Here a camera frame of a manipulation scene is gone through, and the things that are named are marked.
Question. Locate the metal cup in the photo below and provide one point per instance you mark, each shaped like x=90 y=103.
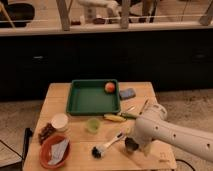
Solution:
x=130 y=145

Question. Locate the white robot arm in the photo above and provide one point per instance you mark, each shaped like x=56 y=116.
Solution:
x=152 y=124

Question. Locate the green plastic tray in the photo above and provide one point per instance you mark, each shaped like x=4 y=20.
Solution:
x=88 y=97

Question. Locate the orange ball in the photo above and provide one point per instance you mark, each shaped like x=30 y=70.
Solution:
x=110 y=87

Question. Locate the blue sponge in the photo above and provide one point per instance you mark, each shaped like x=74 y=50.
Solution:
x=127 y=94

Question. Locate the green vegetable toy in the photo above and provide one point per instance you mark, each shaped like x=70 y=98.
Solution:
x=128 y=115

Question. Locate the green translucent cup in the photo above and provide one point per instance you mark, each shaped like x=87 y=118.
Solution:
x=93 y=125

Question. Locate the wooden chopstick pair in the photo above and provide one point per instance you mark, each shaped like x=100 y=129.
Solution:
x=144 y=106

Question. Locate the brown grape bunch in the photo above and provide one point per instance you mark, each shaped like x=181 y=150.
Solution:
x=46 y=131

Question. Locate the crumpled white paper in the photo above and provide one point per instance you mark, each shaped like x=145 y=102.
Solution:
x=57 y=151

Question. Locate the orange plate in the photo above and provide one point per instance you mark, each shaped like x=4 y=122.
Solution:
x=45 y=151

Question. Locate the black office chair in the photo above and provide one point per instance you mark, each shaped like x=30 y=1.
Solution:
x=20 y=13

